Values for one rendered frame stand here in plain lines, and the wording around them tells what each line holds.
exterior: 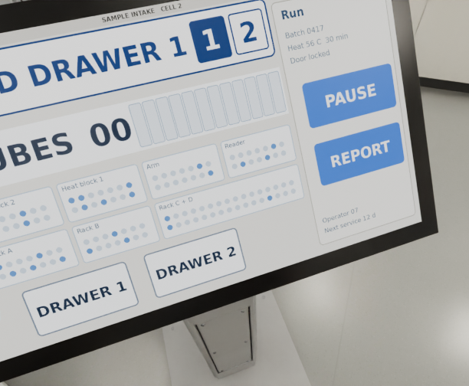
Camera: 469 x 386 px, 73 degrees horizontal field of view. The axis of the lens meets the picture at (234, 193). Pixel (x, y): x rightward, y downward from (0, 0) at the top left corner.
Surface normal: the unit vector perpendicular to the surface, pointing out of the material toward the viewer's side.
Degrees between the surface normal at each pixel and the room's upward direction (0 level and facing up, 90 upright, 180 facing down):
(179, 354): 5
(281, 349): 5
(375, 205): 50
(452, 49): 90
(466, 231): 0
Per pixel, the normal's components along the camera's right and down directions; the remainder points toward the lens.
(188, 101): 0.20, 0.15
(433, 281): -0.06, -0.63
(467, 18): -0.36, 0.73
